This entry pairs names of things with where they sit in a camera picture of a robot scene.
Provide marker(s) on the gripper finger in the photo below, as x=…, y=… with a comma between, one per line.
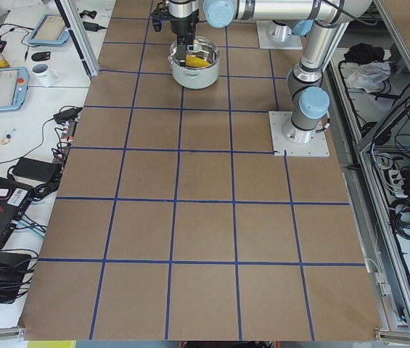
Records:
x=191, y=44
x=181, y=50

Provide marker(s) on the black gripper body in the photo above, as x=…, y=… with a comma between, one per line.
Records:
x=183, y=25

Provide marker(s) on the yellow corn cob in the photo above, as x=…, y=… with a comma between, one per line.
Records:
x=193, y=61

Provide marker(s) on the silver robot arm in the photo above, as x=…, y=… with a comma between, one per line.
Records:
x=219, y=14
x=310, y=101

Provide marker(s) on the far blue teach pendant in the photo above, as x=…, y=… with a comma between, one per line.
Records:
x=50, y=31

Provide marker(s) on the blue teach pendant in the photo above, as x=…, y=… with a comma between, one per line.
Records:
x=50, y=31
x=13, y=88

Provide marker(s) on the small black power adapter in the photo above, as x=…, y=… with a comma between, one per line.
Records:
x=67, y=115

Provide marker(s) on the white mug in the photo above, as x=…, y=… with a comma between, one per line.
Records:
x=46, y=75

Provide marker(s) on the black computer mouse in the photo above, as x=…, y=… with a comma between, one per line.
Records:
x=41, y=56

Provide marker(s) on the black cloth bundle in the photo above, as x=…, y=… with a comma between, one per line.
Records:
x=364, y=53

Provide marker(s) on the near blue teach pendant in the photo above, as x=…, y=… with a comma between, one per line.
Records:
x=13, y=88

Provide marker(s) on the white crumpled cloth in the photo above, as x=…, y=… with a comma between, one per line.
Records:
x=369, y=77

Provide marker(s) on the black power brick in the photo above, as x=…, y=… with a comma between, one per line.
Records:
x=36, y=170

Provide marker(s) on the white power strip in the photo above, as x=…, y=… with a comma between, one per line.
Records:
x=396, y=181

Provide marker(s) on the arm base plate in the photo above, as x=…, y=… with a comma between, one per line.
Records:
x=287, y=140
x=276, y=36

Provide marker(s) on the aluminium frame post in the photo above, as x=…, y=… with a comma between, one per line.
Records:
x=70, y=15

